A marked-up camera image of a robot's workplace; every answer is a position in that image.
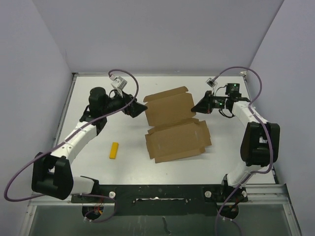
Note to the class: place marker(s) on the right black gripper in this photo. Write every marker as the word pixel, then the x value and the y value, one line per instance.
pixel 205 105

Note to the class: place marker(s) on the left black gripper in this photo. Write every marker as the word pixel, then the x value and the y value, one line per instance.
pixel 135 108

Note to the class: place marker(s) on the brown cardboard box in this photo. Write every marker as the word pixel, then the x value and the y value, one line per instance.
pixel 175 132

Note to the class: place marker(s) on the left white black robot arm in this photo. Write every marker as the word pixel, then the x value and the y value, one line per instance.
pixel 52 174

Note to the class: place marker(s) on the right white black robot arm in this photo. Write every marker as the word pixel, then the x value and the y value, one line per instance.
pixel 259 149

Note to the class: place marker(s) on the yellow rectangular block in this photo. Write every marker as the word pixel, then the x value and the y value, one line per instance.
pixel 113 150

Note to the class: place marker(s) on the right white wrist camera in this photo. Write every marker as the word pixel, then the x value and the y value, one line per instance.
pixel 213 84

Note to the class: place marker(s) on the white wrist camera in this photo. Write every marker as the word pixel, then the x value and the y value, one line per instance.
pixel 213 84
pixel 118 83

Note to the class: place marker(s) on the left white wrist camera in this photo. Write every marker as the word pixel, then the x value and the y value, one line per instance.
pixel 118 83

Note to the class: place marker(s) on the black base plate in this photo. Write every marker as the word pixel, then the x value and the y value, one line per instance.
pixel 164 200

